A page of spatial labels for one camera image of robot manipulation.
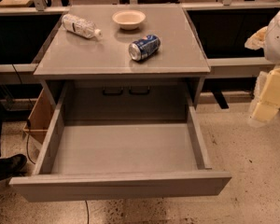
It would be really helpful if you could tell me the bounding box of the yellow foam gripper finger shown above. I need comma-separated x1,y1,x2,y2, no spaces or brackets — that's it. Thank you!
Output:
248,65,280,128

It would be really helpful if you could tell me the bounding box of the grey top drawer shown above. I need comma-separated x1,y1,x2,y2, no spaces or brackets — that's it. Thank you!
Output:
10,82,231,202

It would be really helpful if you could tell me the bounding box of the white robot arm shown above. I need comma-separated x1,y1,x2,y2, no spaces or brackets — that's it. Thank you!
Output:
245,10,280,127

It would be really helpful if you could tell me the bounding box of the grey drawer cabinet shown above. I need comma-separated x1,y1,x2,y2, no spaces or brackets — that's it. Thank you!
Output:
33,4,212,110

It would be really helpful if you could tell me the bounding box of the blue soda can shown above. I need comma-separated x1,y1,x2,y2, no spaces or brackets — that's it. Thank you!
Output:
129,35,161,61

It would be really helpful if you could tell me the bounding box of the white paper bowl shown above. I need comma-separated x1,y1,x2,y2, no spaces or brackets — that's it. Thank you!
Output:
112,10,146,31

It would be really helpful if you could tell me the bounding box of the clear plastic water bottle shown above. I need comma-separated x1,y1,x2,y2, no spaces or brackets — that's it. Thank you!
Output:
62,14,102,39

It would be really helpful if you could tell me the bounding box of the brown cardboard box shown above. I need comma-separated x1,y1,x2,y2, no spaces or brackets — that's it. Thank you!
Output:
23,91,53,144

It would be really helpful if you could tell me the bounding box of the black shoe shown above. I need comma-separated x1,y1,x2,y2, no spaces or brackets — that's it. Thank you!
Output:
0,154,27,181

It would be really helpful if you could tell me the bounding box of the black floor cable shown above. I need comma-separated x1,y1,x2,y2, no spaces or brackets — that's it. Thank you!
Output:
25,119,36,166

